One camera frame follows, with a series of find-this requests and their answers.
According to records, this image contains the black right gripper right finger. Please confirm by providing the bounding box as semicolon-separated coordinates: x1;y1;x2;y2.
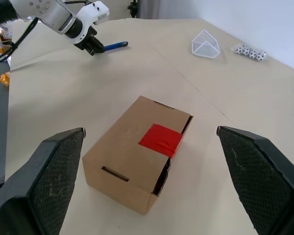
216;126;294;235

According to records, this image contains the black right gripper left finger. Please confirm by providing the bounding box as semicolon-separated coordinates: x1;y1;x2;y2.
0;127;86;235

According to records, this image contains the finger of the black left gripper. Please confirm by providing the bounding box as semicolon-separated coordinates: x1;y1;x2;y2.
92;36;105;52
86;43;97;56

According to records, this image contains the blue box cutter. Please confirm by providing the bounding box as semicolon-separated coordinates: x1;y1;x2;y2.
102;41;128;52

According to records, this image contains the brown cardboard box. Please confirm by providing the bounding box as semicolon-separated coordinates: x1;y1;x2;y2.
82;95;194;216

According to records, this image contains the small yellow object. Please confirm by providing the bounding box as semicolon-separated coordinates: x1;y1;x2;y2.
0;72;11;87

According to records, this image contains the clear plastic container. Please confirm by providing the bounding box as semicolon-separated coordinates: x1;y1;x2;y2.
191;29;221;59

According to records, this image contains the bag of mini soccer balls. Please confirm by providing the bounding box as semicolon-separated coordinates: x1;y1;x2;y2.
231;44;268;63

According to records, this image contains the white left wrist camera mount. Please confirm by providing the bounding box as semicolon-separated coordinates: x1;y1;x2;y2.
72;1;110;47

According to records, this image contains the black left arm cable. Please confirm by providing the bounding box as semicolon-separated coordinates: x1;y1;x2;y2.
0;17;39;65

